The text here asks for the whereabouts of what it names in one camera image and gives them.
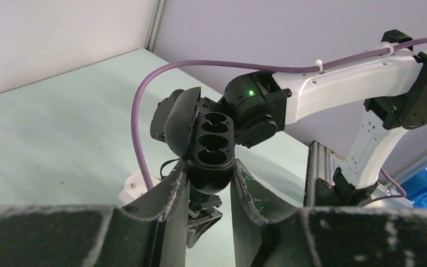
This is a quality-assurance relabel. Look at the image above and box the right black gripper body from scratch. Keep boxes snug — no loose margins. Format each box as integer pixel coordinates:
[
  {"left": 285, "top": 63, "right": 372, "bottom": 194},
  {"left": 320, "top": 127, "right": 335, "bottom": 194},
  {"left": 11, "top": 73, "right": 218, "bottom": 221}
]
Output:
[{"left": 150, "top": 70, "right": 291, "bottom": 150}]

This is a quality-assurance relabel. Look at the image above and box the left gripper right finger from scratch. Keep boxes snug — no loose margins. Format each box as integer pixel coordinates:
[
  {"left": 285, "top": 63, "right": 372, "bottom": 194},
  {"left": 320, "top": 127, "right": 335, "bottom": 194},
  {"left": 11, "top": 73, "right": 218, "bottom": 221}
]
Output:
[{"left": 230, "top": 160, "right": 427, "bottom": 266}]

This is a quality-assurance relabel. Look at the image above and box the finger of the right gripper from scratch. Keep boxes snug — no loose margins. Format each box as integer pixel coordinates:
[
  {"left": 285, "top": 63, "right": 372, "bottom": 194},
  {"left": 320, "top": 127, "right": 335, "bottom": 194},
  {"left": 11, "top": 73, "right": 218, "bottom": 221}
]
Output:
[
  {"left": 186, "top": 208, "right": 223, "bottom": 249},
  {"left": 188, "top": 186, "right": 222, "bottom": 217}
]

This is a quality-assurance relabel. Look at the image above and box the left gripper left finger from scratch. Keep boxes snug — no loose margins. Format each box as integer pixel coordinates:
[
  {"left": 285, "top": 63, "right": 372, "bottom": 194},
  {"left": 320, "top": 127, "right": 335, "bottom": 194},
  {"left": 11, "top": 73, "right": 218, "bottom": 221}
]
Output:
[{"left": 0, "top": 160, "right": 190, "bottom": 266}]

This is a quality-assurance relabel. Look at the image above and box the black charging case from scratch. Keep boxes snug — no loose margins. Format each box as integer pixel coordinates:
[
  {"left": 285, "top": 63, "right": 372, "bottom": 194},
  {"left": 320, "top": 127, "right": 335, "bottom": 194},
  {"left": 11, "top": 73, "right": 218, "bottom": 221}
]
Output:
[{"left": 164, "top": 87, "right": 235, "bottom": 195}]

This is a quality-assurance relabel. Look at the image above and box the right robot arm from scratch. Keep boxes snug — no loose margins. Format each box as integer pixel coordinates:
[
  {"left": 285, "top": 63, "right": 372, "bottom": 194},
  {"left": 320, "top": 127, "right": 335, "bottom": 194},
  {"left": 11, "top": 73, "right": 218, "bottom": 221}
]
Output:
[{"left": 150, "top": 30, "right": 427, "bottom": 212}]

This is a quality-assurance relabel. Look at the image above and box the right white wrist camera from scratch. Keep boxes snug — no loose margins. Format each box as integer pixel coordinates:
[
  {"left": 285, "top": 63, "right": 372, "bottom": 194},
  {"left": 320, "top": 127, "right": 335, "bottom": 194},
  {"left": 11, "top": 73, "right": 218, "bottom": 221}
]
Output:
[{"left": 118, "top": 170, "right": 148, "bottom": 206}]

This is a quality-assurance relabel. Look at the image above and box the aluminium frame rail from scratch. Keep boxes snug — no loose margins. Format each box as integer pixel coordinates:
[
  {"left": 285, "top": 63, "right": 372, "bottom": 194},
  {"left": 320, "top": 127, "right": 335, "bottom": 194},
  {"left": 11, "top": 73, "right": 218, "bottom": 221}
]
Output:
[{"left": 303, "top": 141, "right": 427, "bottom": 207}]

